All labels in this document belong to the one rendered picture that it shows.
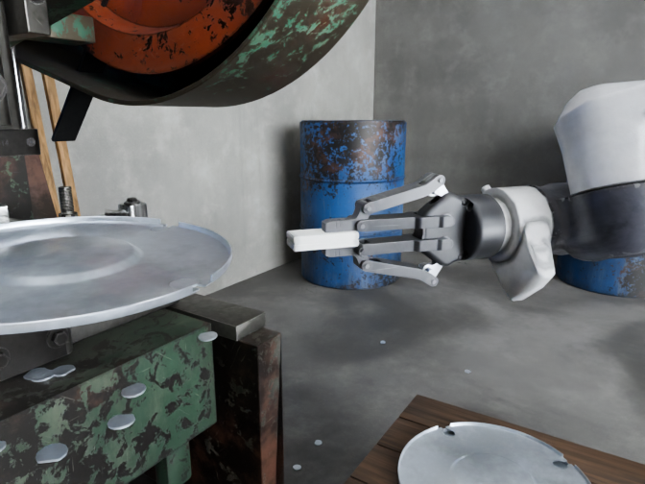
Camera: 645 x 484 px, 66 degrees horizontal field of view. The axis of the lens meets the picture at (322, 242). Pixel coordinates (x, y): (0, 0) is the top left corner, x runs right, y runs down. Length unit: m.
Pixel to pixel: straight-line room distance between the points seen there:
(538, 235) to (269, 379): 0.38
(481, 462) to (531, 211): 0.46
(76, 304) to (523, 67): 3.40
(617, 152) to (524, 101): 3.04
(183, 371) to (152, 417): 0.06
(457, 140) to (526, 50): 0.71
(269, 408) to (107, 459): 0.21
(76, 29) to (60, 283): 0.58
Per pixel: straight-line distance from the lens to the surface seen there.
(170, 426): 0.67
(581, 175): 0.59
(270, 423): 0.73
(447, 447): 0.93
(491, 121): 3.64
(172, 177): 2.41
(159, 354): 0.62
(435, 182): 0.54
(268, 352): 0.67
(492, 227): 0.57
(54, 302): 0.39
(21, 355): 0.60
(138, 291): 0.39
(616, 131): 0.58
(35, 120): 1.88
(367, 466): 0.89
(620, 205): 0.57
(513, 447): 0.96
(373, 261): 0.53
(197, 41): 0.81
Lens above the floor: 0.91
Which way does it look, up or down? 14 degrees down
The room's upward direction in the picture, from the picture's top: straight up
